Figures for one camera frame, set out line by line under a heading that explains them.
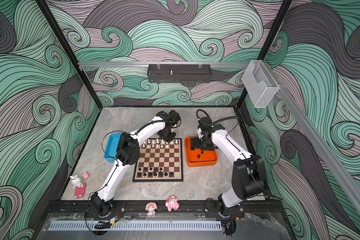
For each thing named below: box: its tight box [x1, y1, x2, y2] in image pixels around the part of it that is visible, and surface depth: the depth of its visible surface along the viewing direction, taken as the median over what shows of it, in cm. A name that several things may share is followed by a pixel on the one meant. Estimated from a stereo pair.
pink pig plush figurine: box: [165, 195, 180, 212], surface depth 74 cm
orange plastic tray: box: [184, 137, 218, 168], surface depth 93 cm
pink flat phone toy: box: [74, 183, 87, 199], surface depth 80 cm
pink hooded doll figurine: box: [145, 201, 158, 218], surface depth 73 cm
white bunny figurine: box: [69, 175, 84, 189], surface depth 77 cm
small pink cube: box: [81, 171, 90, 179], surface depth 85 cm
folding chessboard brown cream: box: [132, 137, 184, 183], surface depth 88 cm
